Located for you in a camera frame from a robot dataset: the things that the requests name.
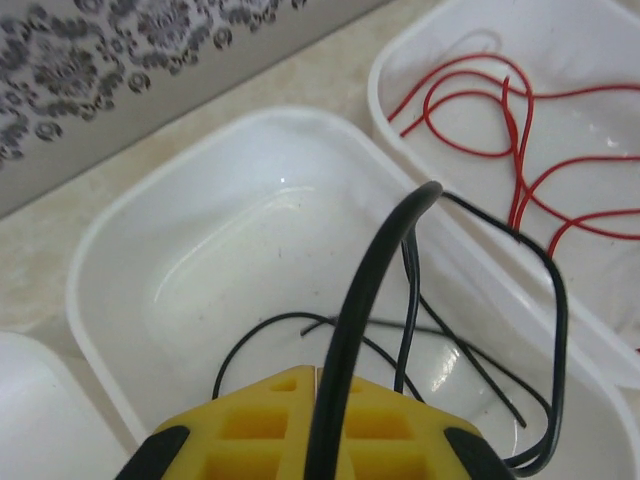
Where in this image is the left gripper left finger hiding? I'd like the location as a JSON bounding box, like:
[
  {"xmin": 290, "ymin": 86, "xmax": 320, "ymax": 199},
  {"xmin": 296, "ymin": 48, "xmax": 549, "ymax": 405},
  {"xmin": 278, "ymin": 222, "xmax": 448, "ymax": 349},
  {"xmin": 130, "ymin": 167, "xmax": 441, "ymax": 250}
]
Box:
[{"xmin": 117, "ymin": 363, "xmax": 321, "ymax": 480}]

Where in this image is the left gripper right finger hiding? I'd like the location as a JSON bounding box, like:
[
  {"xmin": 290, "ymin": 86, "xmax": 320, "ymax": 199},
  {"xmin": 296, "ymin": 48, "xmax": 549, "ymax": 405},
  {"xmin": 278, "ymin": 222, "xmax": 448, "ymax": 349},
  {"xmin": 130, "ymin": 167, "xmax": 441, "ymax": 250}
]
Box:
[{"xmin": 344, "ymin": 374, "xmax": 512, "ymax": 480}]

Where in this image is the thin black cable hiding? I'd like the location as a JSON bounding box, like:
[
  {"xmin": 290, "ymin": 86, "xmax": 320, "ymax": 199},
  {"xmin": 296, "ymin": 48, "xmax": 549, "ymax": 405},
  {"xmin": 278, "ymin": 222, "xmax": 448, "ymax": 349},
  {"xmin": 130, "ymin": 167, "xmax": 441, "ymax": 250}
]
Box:
[
  {"xmin": 213, "ymin": 312, "xmax": 529, "ymax": 430},
  {"xmin": 305, "ymin": 180, "xmax": 570, "ymax": 480}
]

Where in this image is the thin red cable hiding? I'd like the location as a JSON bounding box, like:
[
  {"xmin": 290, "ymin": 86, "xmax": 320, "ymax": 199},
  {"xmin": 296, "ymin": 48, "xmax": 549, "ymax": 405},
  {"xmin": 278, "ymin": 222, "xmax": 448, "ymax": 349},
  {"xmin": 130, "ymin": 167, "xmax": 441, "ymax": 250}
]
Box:
[
  {"xmin": 387, "ymin": 52, "xmax": 640, "ymax": 161},
  {"xmin": 502, "ymin": 74, "xmax": 640, "ymax": 261}
]

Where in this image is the white plastic bin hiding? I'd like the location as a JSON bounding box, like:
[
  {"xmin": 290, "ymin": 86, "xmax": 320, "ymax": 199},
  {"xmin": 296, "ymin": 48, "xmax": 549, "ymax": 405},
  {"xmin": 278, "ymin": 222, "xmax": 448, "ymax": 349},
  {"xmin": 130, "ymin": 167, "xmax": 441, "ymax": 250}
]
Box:
[
  {"xmin": 0, "ymin": 329, "xmax": 132, "ymax": 480},
  {"xmin": 64, "ymin": 104, "xmax": 634, "ymax": 480},
  {"xmin": 367, "ymin": 0, "xmax": 640, "ymax": 389}
]

